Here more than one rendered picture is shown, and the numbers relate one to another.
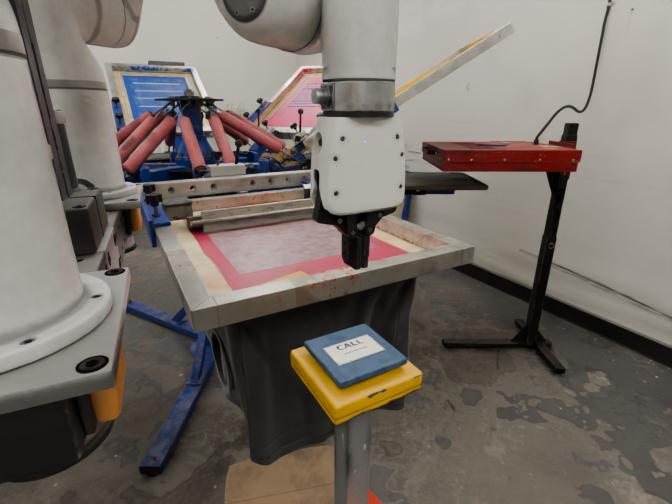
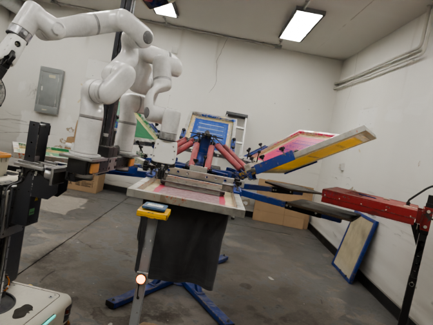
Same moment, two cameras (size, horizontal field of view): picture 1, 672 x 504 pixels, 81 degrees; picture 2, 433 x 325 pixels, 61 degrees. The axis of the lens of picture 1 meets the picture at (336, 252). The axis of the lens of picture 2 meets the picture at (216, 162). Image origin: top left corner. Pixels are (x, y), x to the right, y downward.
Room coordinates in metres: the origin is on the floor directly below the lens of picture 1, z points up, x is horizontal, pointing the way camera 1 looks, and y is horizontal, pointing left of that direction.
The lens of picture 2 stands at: (-0.85, -0.98, 1.32)
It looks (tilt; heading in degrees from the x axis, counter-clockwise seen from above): 4 degrees down; 29
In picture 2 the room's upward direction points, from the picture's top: 11 degrees clockwise
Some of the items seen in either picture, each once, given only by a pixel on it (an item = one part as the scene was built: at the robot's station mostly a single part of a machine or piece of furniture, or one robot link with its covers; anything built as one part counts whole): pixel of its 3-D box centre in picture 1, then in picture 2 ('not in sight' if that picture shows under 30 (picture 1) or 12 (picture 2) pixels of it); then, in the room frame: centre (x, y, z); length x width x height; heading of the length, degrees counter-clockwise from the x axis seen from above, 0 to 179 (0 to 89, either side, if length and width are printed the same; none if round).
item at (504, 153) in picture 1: (495, 155); (373, 204); (1.89, -0.75, 1.06); 0.61 x 0.46 x 0.12; 89
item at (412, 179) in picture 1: (337, 186); (268, 198); (1.90, -0.01, 0.91); 1.34 x 0.40 x 0.08; 89
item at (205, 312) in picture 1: (279, 227); (191, 191); (0.99, 0.15, 0.97); 0.79 x 0.58 x 0.04; 29
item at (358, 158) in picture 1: (357, 157); (165, 149); (0.44, -0.02, 1.22); 0.10 x 0.07 x 0.11; 119
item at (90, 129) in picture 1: (71, 144); (122, 137); (0.61, 0.40, 1.21); 0.16 x 0.13 x 0.15; 114
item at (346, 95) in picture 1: (352, 97); (166, 135); (0.43, -0.02, 1.28); 0.09 x 0.07 x 0.03; 119
